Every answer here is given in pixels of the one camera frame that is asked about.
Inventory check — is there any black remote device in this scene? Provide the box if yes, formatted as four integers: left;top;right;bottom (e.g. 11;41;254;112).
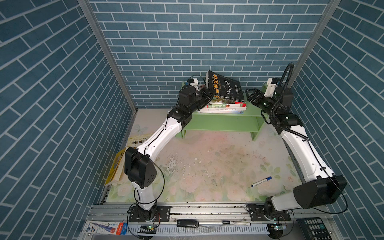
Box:
177;219;199;228

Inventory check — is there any green nature encyclopedia book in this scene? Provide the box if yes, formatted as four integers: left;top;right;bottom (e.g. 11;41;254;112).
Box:
206;99;247;109

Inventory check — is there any white La Dame book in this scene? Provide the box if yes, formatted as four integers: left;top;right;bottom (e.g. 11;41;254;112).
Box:
198;107;247;114

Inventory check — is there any red blue pen package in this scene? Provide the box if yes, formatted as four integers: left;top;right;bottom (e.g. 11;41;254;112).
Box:
82;221;128;236

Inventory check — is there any blue white marker pen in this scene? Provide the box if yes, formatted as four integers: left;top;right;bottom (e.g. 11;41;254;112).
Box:
251;177;272;188

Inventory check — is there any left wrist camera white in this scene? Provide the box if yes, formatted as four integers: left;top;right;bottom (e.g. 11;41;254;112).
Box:
186;78;199;91

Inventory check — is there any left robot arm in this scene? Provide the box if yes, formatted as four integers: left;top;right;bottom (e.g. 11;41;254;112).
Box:
124;86;213;211

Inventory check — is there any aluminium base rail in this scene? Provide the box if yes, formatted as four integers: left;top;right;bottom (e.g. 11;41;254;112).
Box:
80;203;342;240

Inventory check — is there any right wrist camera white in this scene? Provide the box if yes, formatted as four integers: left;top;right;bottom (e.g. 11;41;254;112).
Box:
264;78;281;98

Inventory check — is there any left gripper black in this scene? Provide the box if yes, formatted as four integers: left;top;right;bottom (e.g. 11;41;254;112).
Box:
186;87;215;115

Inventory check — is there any green wooden shelf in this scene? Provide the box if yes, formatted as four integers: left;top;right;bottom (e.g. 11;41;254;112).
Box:
169;86;265;141

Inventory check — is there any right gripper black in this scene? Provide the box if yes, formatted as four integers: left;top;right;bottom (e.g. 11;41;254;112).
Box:
246;87;277;119

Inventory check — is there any black book yellow title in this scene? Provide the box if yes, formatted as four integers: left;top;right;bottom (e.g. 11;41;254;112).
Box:
206;70;245;102

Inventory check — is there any black calculator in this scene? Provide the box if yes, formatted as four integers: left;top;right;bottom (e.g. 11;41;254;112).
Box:
297;218;332;240

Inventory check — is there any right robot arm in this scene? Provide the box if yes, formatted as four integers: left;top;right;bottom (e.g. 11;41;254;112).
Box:
246;87;347;214

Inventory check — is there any yellow cartoon history book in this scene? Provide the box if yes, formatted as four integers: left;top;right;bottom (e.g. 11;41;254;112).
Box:
126;133;153;148

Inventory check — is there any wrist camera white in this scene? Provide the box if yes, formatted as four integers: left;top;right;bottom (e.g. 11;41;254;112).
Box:
186;78;199;91
264;78;281;98

